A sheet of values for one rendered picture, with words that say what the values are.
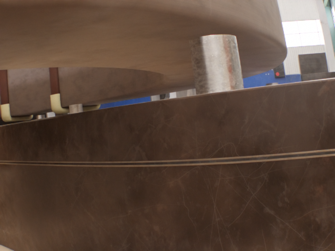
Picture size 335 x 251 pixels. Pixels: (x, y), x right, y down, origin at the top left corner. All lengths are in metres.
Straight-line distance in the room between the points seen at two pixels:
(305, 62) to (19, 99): 3.45
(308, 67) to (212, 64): 1.02
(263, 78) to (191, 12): 5.02
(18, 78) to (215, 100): 4.04
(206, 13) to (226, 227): 0.43
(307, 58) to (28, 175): 1.13
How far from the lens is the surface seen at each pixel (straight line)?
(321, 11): 6.09
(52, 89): 4.26
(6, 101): 4.65
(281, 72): 5.77
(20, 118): 4.87
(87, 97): 3.97
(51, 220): 1.03
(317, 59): 1.70
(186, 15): 0.85
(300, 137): 0.60
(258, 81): 5.84
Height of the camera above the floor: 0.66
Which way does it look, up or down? 1 degrees down
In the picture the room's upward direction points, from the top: 7 degrees counter-clockwise
